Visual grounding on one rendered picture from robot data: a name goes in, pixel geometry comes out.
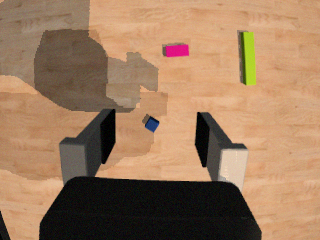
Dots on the short magenta rod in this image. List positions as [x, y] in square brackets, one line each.
[178, 50]

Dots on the small blue cube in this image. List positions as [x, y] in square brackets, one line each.
[152, 124]

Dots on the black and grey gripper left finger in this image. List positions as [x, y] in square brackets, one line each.
[83, 155]

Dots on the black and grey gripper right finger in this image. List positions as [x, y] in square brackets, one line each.
[224, 160]

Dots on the lime green rod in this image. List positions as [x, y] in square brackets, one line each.
[248, 58]

